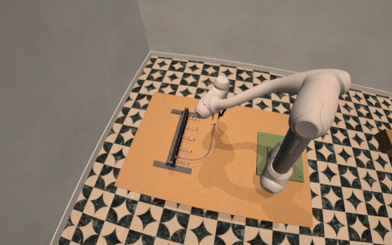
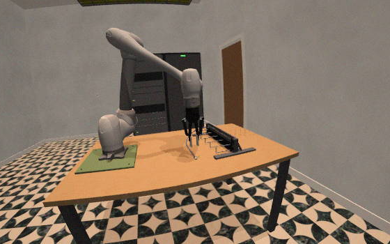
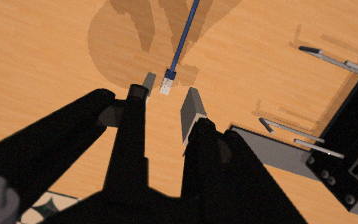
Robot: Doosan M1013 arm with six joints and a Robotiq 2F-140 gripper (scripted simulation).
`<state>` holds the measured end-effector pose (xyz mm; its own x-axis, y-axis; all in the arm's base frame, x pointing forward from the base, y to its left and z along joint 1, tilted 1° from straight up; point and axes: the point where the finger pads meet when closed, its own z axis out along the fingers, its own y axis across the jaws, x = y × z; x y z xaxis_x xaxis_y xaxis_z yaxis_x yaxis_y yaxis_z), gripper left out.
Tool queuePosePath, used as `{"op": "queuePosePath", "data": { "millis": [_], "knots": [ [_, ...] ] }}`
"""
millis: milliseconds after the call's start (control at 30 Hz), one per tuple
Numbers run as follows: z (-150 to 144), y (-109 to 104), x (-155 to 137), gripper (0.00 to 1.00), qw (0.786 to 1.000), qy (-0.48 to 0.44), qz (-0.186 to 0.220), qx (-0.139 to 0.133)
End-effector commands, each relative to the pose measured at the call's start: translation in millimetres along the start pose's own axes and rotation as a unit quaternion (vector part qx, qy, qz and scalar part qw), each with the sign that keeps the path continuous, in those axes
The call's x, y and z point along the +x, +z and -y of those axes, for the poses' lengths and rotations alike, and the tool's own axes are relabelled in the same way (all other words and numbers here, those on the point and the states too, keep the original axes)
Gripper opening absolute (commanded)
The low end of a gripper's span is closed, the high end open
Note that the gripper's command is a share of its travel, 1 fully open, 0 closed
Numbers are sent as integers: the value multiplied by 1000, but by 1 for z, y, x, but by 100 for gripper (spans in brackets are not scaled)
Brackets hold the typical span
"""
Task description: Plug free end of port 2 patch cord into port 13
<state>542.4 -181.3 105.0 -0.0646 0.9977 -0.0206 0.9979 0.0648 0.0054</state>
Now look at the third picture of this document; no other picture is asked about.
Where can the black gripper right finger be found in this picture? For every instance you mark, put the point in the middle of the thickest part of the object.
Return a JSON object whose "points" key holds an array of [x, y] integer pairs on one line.
{"points": [[251, 196]]}

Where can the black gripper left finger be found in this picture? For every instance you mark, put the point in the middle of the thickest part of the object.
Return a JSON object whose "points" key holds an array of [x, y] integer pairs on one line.
{"points": [[35, 157]]}

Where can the white network cable plug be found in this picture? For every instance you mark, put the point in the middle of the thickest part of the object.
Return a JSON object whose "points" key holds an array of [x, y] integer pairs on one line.
{"points": [[167, 82]]}

